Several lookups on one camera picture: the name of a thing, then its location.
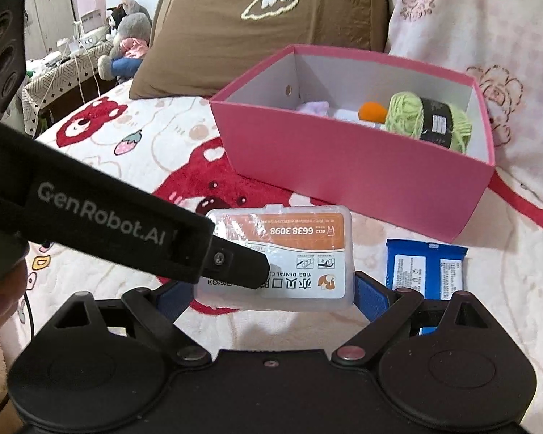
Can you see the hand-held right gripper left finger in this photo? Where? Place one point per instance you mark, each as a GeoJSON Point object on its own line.
{"type": "Point", "coordinates": [169, 300]}

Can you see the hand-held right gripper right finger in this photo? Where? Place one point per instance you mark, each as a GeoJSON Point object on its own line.
{"type": "Point", "coordinates": [371, 300]}

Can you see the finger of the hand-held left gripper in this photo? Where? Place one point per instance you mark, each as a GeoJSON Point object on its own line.
{"type": "Point", "coordinates": [240, 269]}

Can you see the blue wipes packet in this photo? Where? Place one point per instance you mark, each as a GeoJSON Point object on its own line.
{"type": "Point", "coordinates": [416, 266]}

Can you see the clear plastic box orange label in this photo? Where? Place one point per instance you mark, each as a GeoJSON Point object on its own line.
{"type": "Point", "coordinates": [298, 235]}

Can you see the pink cardboard box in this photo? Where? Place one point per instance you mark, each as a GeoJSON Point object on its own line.
{"type": "Point", "coordinates": [344, 167]}

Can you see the purple plush toy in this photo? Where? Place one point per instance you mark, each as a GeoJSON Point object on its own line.
{"type": "Point", "coordinates": [314, 107]}

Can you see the orange makeup sponge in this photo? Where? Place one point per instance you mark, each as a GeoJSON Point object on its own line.
{"type": "Point", "coordinates": [373, 112]}

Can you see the green yarn ball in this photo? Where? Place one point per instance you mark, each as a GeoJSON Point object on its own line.
{"type": "Point", "coordinates": [407, 115]}

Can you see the person's left hand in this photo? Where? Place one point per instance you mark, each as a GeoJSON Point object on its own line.
{"type": "Point", "coordinates": [2, 303]}

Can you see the bear print blanket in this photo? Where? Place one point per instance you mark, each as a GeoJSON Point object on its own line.
{"type": "Point", "coordinates": [163, 135]}

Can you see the bedside table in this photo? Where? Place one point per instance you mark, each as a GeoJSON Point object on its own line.
{"type": "Point", "coordinates": [59, 81]}

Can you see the grey plush toy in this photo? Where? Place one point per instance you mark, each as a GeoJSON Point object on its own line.
{"type": "Point", "coordinates": [131, 31]}

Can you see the desk calendar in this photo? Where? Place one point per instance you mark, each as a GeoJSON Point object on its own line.
{"type": "Point", "coordinates": [90, 20]}

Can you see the white cabinet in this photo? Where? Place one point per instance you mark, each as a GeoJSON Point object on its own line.
{"type": "Point", "coordinates": [49, 13]}

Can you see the black white plush toy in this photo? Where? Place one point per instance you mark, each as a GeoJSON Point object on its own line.
{"type": "Point", "coordinates": [116, 16]}

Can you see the brown embroidered pillow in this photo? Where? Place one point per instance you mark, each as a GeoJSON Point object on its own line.
{"type": "Point", "coordinates": [230, 45]}

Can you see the pink checked pillow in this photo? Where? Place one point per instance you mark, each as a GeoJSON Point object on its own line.
{"type": "Point", "coordinates": [502, 31]}

